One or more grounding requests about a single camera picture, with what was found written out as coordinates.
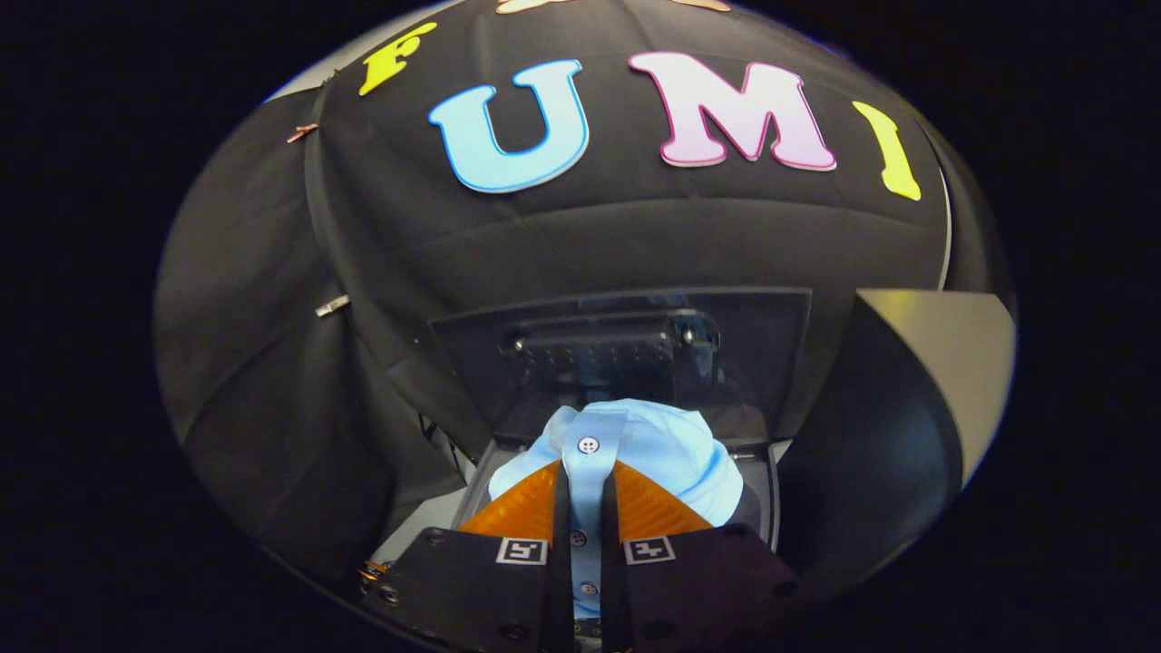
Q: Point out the grey top-load washing machine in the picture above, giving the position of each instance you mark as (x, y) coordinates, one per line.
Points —
(744, 363)

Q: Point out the light blue button shirt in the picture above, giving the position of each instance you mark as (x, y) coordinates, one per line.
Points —
(662, 444)

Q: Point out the black backdrop cloth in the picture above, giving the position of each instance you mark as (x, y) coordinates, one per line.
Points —
(272, 363)

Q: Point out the grey metal cabinet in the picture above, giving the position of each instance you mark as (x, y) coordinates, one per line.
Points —
(952, 363)

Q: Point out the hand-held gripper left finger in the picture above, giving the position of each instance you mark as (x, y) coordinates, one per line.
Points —
(490, 589)

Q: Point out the silver clip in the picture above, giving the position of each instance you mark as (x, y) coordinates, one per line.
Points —
(332, 306)

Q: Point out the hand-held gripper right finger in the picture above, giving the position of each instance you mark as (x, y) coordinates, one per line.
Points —
(689, 589)

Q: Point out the red clip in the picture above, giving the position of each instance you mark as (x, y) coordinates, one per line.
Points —
(302, 132)

